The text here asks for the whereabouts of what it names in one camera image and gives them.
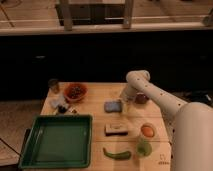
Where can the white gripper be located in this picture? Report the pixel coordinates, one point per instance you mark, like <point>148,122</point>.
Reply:
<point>127,95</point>

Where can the blue sponge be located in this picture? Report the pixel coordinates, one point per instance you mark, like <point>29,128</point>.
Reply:
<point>113,106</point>

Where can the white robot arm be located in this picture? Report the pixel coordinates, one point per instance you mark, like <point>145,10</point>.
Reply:
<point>192,141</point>

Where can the brown and white block sponge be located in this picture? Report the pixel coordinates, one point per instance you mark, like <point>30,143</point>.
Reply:
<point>116,129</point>

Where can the green plastic tray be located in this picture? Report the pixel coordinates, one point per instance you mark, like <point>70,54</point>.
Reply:
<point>58,142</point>

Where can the dark red bowl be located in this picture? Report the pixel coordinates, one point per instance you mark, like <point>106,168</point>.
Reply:
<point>141,98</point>

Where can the green plastic cup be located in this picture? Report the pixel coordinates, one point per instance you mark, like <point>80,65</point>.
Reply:
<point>143,147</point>

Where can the green chili pepper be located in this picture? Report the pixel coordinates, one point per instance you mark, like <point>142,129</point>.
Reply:
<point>117,156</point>

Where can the orange bowl with beans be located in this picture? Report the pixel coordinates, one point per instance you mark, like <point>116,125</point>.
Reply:
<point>75,92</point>

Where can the crumpled wrapper with dark items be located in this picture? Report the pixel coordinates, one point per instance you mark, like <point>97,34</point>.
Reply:
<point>60,106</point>

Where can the small glass jar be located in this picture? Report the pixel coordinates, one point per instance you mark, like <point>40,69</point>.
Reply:
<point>53,85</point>

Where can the wooden chair frame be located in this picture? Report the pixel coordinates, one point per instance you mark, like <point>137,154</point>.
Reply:
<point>97,15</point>

